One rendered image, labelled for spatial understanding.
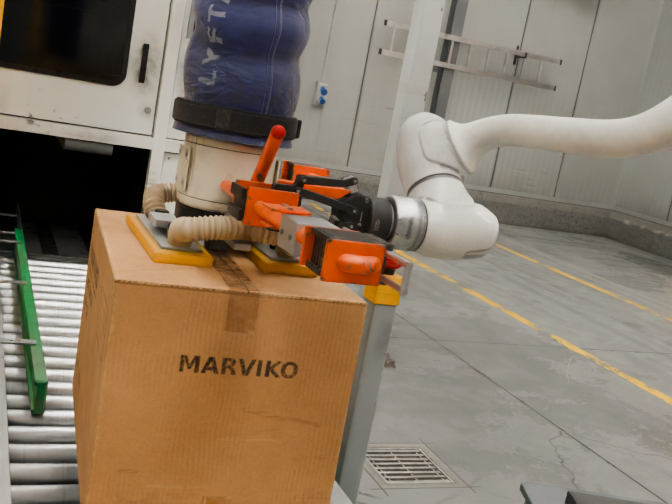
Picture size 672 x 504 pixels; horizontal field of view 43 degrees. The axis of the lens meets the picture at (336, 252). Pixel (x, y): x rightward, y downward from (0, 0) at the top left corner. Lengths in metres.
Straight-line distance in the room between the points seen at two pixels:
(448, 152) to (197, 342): 0.54
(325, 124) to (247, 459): 9.50
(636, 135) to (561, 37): 11.04
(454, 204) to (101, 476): 0.71
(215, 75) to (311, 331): 0.46
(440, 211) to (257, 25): 0.43
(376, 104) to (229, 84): 9.59
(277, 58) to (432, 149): 0.31
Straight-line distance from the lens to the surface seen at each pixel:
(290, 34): 1.50
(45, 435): 2.04
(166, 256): 1.41
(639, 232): 12.70
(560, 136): 1.43
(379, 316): 2.01
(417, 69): 4.48
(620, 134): 1.39
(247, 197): 1.30
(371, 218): 1.36
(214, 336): 1.32
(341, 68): 10.81
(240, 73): 1.47
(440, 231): 1.41
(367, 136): 11.03
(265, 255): 1.51
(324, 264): 0.97
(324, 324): 1.36
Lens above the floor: 1.40
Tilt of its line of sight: 11 degrees down
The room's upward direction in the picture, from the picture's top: 11 degrees clockwise
